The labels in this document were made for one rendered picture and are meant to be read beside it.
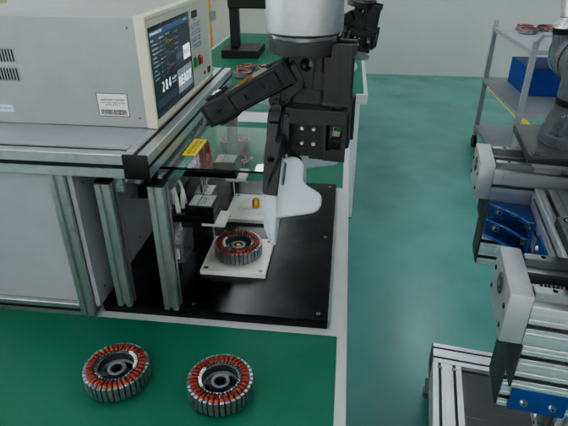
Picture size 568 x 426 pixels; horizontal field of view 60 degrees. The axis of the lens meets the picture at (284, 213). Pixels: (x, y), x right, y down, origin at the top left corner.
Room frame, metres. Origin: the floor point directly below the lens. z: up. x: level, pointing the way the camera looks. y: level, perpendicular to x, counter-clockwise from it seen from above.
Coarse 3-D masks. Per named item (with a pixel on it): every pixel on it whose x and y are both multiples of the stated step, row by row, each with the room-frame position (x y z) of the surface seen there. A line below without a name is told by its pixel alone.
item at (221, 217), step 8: (192, 200) 1.00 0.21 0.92; (200, 200) 1.00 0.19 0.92; (208, 200) 1.00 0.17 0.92; (216, 200) 1.00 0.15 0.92; (192, 208) 0.97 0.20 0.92; (200, 208) 0.97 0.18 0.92; (208, 208) 0.96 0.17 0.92; (216, 208) 0.99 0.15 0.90; (176, 216) 0.97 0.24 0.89; (184, 216) 0.97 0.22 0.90; (192, 216) 0.97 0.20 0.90; (200, 216) 0.96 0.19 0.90; (208, 216) 0.96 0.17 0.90; (216, 216) 0.98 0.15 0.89; (224, 216) 0.99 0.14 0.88; (176, 224) 1.00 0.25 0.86; (208, 224) 0.97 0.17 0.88; (216, 224) 0.96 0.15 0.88; (224, 224) 0.96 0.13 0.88; (176, 232) 0.99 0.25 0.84
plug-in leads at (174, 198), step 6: (162, 174) 1.00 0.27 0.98; (180, 180) 1.02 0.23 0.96; (180, 186) 1.00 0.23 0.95; (174, 192) 1.02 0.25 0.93; (174, 198) 0.97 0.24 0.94; (180, 198) 1.00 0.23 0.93; (186, 198) 1.03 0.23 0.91; (174, 204) 1.01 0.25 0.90; (180, 204) 1.00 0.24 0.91; (186, 204) 1.02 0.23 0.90; (180, 210) 0.98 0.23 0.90
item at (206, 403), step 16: (192, 368) 0.63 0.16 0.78; (208, 368) 0.63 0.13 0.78; (224, 368) 0.64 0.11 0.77; (240, 368) 0.63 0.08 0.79; (192, 384) 0.59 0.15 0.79; (208, 384) 0.61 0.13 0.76; (224, 384) 0.60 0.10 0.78; (240, 384) 0.59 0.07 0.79; (192, 400) 0.57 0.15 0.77; (208, 400) 0.56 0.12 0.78; (224, 400) 0.56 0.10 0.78; (240, 400) 0.56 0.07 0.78
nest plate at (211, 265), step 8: (264, 240) 1.05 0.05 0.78; (264, 248) 1.01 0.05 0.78; (272, 248) 1.02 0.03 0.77; (208, 256) 0.98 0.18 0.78; (264, 256) 0.98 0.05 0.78; (208, 264) 0.95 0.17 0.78; (216, 264) 0.95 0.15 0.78; (224, 264) 0.95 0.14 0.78; (248, 264) 0.95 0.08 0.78; (256, 264) 0.95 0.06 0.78; (264, 264) 0.95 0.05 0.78; (200, 272) 0.92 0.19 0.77; (208, 272) 0.92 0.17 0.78; (216, 272) 0.92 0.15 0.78; (224, 272) 0.92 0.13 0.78; (232, 272) 0.92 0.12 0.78; (240, 272) 0.91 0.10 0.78; (248, 272) 0.91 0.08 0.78; (256, 272) 0.91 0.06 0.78; (264, 272) 0.91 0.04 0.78
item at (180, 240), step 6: (186, 228) 1.04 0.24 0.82; (192, 228) 1.04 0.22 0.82; (180, 234) 1.01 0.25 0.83; (186, 234) 1.01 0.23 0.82; (192, 234) 1.03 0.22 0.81; (180, 240) 0.98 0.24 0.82; (186, 240) 0.99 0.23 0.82; (192, 240) 1.03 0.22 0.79; (180, 246) 0.97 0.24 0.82; (186, 246) 0.98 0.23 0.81; (192, 246) 1.03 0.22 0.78; (180, 252) 0.97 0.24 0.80; (186, 252) 0.98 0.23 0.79; (180, 258) 0.97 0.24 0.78; (186, 258) 0.98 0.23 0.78
